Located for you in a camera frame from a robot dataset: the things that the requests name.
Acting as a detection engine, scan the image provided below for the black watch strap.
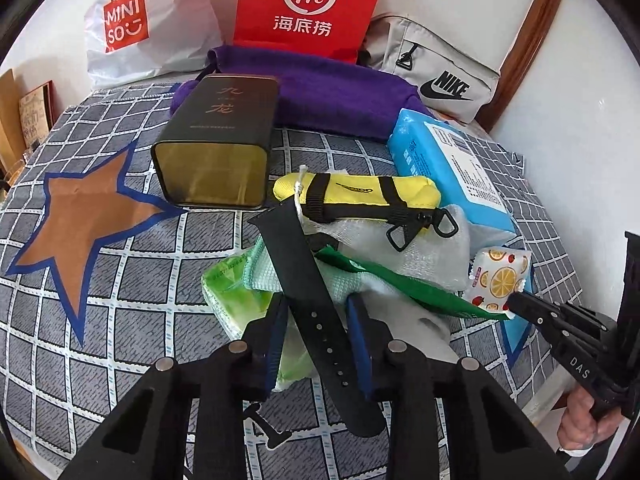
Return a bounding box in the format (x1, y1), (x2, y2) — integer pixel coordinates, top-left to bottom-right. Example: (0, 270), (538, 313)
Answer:
(247, 197), (388, 438)

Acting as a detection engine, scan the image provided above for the right hand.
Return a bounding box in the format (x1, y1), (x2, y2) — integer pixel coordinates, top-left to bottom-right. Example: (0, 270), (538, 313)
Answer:
(556, 385), (626, 451)

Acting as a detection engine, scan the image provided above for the light green wipes pack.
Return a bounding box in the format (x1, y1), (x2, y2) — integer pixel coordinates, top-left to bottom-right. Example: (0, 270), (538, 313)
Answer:
(201, 237), (317, 391)

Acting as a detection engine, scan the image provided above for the white glove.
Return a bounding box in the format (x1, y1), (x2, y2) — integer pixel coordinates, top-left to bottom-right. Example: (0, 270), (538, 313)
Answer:
(361, 290), (459, 363)

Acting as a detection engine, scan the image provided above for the grey checked tablecloth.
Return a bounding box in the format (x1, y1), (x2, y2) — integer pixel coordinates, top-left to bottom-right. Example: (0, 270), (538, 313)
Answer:
(1, 82), (582, 479)

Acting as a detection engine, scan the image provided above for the fruit print tissue pack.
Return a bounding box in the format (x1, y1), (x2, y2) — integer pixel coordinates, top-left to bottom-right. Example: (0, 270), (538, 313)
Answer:
(462, 247), (533, 320)

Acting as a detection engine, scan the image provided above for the black gold tin box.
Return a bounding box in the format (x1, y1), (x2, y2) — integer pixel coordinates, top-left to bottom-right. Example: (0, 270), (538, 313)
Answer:
(151, 75), (279, 209)

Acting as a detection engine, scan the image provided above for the blue tissue pack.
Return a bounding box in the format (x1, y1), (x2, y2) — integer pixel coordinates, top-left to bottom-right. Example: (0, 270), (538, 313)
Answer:
(387, 108), (515, 240)

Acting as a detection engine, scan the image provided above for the brown star marker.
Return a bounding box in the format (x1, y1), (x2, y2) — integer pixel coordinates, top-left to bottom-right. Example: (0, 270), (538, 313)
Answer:
(6, 142), (184, 341)

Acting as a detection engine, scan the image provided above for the purple towel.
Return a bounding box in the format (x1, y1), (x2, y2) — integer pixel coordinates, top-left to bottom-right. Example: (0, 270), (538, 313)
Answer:
(169, 46), (431, 142)

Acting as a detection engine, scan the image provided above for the grey Nike bag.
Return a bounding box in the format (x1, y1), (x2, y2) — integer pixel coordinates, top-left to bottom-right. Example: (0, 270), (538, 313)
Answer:
(363, 14), (500, 124)

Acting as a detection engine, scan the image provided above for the framed picture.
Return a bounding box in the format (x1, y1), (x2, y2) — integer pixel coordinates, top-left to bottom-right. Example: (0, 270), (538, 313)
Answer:
(18, 80), (55, 151)

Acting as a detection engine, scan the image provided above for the red Haidilao paper bag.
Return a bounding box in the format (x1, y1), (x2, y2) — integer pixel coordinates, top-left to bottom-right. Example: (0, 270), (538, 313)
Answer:
(233, 0), (378, 63)

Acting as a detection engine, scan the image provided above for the white Miniso plastic bag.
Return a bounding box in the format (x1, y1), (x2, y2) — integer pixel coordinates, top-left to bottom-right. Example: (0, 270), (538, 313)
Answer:
(84, 0), (222, 90)

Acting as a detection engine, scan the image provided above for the brown wooden headboard trim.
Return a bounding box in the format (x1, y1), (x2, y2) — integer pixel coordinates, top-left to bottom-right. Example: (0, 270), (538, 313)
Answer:
(476, 0), (562, 132)

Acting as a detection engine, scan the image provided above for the yellow pouch with black straps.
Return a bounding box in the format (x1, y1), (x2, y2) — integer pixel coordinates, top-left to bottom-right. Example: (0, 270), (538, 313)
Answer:
(272, 172), (459, 252)

